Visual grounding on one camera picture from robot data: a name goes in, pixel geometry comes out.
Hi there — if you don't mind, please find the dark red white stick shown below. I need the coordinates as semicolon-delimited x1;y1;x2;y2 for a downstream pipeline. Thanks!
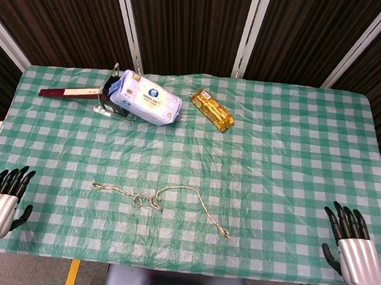
38;82;103;103

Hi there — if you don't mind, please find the white blue tissue pack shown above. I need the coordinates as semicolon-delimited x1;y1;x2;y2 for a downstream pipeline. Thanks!
107;68;186;129

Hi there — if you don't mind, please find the white partition post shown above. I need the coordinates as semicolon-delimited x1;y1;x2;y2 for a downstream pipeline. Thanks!
0;9;33;71
104;0;151;75
231;0;274;82
318;0;381;94

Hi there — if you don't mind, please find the green checkered plastic tablecloth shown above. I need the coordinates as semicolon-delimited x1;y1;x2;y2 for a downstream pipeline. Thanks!
0;55;381;285

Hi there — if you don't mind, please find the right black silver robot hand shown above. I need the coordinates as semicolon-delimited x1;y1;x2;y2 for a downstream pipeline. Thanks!
317;200;381;285

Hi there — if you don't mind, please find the gold foil snack pack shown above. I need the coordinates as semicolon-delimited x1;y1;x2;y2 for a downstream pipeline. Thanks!
187;88;238;135

